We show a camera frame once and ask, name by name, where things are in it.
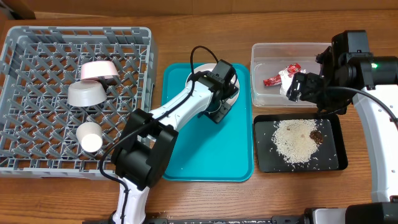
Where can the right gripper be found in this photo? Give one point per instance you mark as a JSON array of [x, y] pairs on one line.
[[301, 87]]

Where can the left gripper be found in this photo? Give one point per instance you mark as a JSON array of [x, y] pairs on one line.
[[219, 114]]

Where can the red snack wrapper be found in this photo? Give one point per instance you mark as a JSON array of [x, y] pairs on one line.
[[276, 79]]

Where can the large white plate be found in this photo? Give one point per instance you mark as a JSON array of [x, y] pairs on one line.
[[209, 67]]

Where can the brown food scrap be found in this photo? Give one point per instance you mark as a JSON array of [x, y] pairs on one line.
[[317, 137]]

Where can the white rice pile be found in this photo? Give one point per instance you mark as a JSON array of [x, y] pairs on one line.
[[293, 141]]

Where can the small pink plate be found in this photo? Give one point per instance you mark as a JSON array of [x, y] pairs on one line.
[[98, 69]]

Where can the grey bowl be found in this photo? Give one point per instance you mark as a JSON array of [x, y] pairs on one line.
[[86, 93]]

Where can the white cup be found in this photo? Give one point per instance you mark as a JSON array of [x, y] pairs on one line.
[[89, 135]]

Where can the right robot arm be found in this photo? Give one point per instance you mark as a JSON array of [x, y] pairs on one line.
[[351, 74]]

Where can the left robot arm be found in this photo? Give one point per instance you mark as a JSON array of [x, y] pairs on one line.
[[145, 147]]

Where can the clear plastic bin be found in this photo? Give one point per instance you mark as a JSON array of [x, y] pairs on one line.
[[267, 59]]

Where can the teal plastic tray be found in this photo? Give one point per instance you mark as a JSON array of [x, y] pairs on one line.
[[223, 152]]

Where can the black plastic tray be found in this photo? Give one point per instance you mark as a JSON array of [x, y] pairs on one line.
[[330, 154]]

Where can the grey plastic dish rack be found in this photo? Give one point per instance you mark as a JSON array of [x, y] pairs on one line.
[[38, 64]]

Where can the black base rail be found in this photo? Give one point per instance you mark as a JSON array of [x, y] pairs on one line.
[[248, 220]]

